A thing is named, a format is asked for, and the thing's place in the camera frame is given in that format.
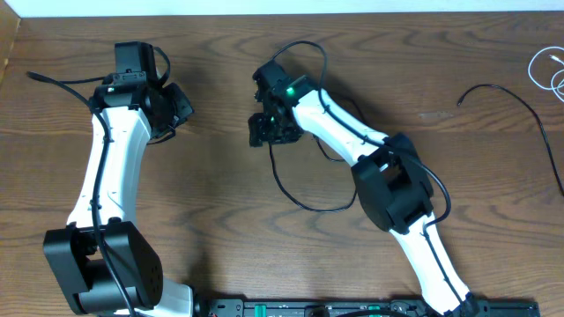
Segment white USB cable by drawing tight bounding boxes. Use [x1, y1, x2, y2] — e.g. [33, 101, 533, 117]
[527, 46, 564, 103]

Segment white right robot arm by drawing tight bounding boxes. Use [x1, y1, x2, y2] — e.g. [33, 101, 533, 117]
[249, 71, 479, 316]

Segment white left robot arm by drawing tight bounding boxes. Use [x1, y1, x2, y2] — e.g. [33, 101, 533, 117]
[43, 81, 194, 316]

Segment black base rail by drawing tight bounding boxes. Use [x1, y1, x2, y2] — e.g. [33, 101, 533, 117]
[194, 299, 541, 317]

